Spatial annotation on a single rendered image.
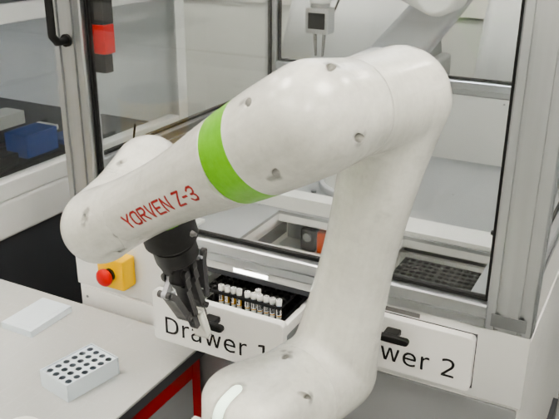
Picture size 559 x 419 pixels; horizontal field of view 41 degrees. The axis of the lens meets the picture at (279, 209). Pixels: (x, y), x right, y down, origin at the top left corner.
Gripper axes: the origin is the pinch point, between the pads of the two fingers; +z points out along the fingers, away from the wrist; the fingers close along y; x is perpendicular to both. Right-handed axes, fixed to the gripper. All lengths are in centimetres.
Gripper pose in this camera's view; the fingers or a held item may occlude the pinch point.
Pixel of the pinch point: (199, 322)
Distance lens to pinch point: 138.8
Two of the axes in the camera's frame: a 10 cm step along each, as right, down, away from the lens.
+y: -4.4, 6.2, -6.5
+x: 8.8, 1.8, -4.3
